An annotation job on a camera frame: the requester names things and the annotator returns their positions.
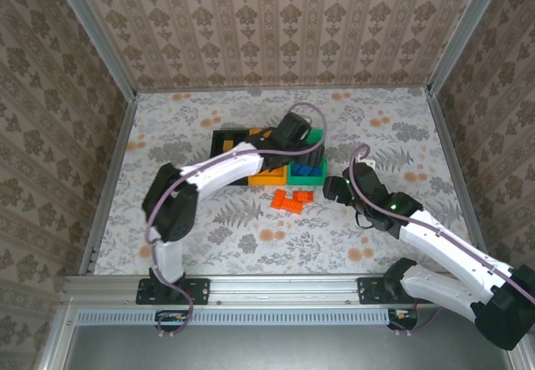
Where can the black plastic bin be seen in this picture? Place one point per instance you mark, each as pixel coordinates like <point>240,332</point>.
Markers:
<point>216,144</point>

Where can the long aluminium base rail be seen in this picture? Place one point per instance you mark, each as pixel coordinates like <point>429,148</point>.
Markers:
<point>284,288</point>

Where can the blue lego brick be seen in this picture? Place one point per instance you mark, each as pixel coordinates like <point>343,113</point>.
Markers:
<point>298,170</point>
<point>317,172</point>
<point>308,171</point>

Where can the yellow lego brick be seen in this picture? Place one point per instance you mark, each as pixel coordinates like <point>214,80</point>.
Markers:
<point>227,143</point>

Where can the aluminium side rail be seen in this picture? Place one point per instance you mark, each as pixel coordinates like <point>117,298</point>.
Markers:
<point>451,157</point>
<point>113,178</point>

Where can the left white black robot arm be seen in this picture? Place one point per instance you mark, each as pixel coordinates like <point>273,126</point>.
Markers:
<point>225,169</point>

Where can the orange lego brick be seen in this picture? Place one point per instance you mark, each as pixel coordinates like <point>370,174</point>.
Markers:
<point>291,206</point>
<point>277,199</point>
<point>304,196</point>

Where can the aluminium frame post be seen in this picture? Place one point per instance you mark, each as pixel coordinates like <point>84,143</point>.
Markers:
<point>96,36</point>
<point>464,36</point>

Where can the orange plastic bin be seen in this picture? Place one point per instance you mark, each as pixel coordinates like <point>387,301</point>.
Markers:
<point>267,179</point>

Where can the green plastic bin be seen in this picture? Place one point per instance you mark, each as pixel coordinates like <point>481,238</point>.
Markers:
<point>305,180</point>

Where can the grey metal base panel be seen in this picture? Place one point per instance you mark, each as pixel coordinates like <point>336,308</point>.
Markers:
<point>271,349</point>

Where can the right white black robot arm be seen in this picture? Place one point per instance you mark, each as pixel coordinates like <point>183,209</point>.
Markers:
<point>451,251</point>

